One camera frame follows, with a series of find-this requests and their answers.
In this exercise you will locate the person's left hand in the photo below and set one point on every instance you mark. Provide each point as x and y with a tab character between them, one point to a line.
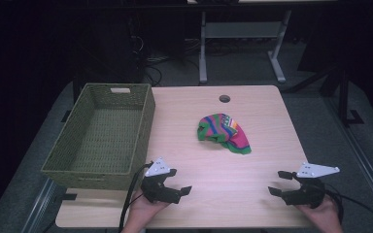
145	210

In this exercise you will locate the person's right hand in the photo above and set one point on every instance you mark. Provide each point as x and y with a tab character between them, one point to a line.
320	215

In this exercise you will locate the colourful striped knit sweater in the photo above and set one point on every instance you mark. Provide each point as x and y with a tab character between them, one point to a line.
223	132

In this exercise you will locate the dark metal stand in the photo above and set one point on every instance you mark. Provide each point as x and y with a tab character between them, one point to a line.
340	93

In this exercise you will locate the grey metal table frame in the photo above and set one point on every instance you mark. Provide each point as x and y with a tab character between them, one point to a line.
239	30

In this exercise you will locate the grey metal floor rail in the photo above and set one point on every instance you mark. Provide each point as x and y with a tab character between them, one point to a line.
362	161
40	207

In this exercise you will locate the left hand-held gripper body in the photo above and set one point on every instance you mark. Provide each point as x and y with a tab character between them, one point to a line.
157	191

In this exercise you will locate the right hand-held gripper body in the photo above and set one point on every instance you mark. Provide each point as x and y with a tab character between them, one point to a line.
307	194

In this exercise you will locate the green woven basket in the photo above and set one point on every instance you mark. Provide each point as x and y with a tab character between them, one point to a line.
103	142

